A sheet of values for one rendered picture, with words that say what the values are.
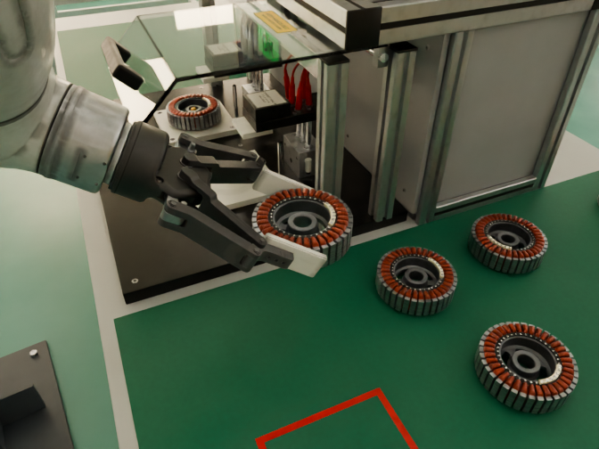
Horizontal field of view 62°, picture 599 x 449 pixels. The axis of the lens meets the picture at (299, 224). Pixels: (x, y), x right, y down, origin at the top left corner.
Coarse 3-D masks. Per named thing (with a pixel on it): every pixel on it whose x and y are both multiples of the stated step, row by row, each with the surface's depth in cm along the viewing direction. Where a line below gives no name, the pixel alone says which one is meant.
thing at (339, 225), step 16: (288, 192) 58; (304, 192) 58; (320, 192) 58; (256, 208) 56; (272, 208) 56; (288, 208) 58; (304, 208) 58; (320, 208) 57; (336, 208) 56; (256, 224) 54; (272, 224) 54; (288, 224) 55; (304, 224) 57; (336, 224) 54; (352, 224) 54; (288, 240) 52; (304, 240) 52; (320, 240) 52; (336, 240) 52; (336, 256) 53
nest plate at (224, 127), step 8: (160, 112) 109; (224, 112) 109; (160, 120) 106; (224, 120) 106; (160, 128) 104; (168, 128) 104; (176, 128) 104; (200, 128) 104; (208, 128) 104; (216, 128) 104; (224, 128) 104; (232, 128) 104; (176, 136) 101; (200, 136) 101; (208, 136) 102; (216, 136) 103; (168, 144) 99
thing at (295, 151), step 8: (288, 136) 93; (296, 136) 92; (312, 136) 93; (288, 144) 92; (296, 144) 90; (304, 144) 90; (312, 144) 90; (288, 152) 93; (296, 152) 89; (304, 152) 88; (312, 152) 89; (288, 160) 94; (296, 160) 90; (312, 160) 90; (296, 168) 91; (304, 168) 90; (312, 168) 91; (304, 176) 92
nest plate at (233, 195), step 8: (256, 152) 96; (216, 184) 88; (224, 184) 88; (232, 184) 88; (240, 184) 88; (248, 184) 88; (216, 192) 86; (224, 192) 86; (232, 192) 86; (240, 192) 86; (248, 192) 86; (256, 192) 86; (224, 200) 84; (232, 200) 84; (240, 200) 84; (248, 200) 85; (256, 200) 85; (232, 208) 84
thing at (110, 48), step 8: (104, 40) 65; (112, 40) 64; (104, 48) 63; (112, 48) 62; (120, 48) 65; (104, 56) 62; (112, 56) 60; (120, 56) 61; (128, 56) 66; (112, 64) 59; (120, 64) 58; (112, 72) 58; (120, 72) 58; (128, 72) 58; (136, 72) 60; (120, 80) 58; (128, 80) 59; (136, 80) 59; (136, 88) 60
